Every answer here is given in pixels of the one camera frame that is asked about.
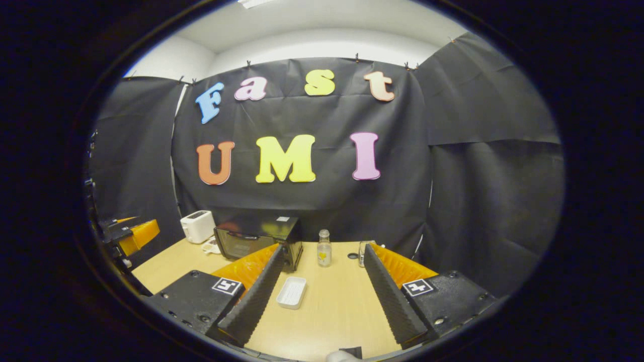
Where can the black backdrop cloth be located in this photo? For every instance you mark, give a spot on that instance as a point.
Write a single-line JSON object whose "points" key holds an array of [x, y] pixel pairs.
{"points": [[302, 115]]}

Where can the white divided plate with beans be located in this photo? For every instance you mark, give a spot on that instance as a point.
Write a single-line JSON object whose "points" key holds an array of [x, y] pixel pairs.
{"points": [[211, 246]]}

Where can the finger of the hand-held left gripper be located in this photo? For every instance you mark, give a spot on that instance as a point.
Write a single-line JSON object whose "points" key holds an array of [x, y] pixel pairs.
{"points": [[118, 222], [141, 235]]}

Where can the small black bracket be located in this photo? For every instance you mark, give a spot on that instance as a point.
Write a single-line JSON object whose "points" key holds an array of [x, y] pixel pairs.
{"points": [[352, 352]]}

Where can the black electric oven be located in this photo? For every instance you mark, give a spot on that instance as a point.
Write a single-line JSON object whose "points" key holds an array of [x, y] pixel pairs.
{"points": [[241, 246]]}

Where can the white rectangular dish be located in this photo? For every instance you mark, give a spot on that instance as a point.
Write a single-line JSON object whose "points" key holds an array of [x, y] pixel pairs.
{"points": [[292, 292]]}

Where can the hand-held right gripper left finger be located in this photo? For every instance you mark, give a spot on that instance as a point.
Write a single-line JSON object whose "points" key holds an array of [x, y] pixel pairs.
{"points": [[254, 301]]}

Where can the white toaster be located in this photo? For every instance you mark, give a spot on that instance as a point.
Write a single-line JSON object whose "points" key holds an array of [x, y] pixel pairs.
{"points": [[197, 227]]}

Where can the clear glass bottle yellow label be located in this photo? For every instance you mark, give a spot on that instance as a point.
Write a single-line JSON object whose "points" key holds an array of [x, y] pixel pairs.
{"points": [[324, 254]]}

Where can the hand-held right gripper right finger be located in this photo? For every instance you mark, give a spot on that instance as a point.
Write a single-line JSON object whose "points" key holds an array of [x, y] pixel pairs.
{"points": [[392, 301]]}

